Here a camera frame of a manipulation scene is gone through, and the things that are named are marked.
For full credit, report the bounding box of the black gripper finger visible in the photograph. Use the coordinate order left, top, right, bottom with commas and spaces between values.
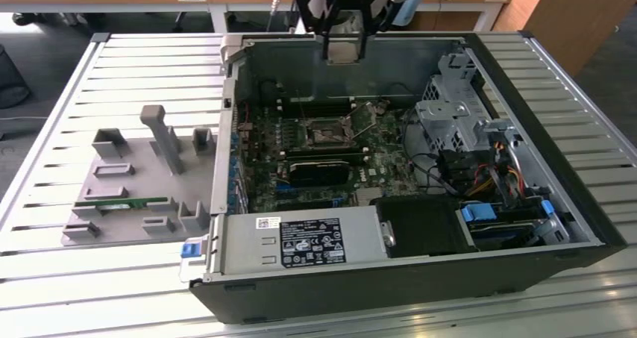
357, 0, 380, 62
320, 0, 345, 60

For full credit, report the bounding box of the silver square CPU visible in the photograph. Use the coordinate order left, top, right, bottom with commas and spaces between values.
326, 39, 364, 66

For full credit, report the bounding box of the CPU socket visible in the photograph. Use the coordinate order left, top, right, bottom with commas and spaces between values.
302, 118, 357, 149

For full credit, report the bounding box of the black RAM slot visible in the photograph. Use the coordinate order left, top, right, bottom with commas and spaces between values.
286, 154, 365, 163
285, 148, 364, 157

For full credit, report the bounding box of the silver metal drive cage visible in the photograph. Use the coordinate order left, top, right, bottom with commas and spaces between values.
414, 52, 500, 154

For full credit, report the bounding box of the green motherboard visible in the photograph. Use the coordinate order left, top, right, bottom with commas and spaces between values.
228, 102, 420, 214

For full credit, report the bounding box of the black expansion card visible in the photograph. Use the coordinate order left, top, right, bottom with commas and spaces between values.
286, 160, 352, 189

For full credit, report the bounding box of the brown wooden cabinet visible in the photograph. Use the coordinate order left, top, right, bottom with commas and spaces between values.
492, 0, 637, 78

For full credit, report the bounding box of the silver chipset heatsink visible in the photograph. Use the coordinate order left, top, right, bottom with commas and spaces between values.
356, 187, 385, 207

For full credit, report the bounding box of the blue disk carrier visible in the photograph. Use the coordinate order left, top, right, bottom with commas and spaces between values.
460, 201, 497, 224

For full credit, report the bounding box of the grey plastic parts rack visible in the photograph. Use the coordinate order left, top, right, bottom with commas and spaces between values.
59, 104, 221, 247

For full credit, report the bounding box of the silver power supply unit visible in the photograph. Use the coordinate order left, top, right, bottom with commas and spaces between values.
217, 207, 390, 276

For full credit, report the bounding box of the green RAM stick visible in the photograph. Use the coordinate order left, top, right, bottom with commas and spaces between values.
93, 197, 168, 209

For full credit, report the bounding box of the blue case latch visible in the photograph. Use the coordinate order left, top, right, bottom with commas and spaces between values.
180, 242, 206, 259

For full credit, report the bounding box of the black open PC case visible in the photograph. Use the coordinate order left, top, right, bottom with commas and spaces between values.
188, 31, 629, 325

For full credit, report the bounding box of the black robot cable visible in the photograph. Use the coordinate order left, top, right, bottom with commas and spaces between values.
265, 0, 285, 33

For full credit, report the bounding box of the metal socket cover frame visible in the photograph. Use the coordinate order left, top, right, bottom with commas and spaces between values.
345, 101, 384, 137

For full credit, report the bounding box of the thin wire locking lever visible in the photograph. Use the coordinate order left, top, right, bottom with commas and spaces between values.
294, 90, 308, 123

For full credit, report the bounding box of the black internal case cable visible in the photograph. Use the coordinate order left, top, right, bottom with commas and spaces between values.
405, 110, 465, 198

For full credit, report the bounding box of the coloured wire bundle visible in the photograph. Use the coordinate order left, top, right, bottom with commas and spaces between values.
466, 162, 529, 201

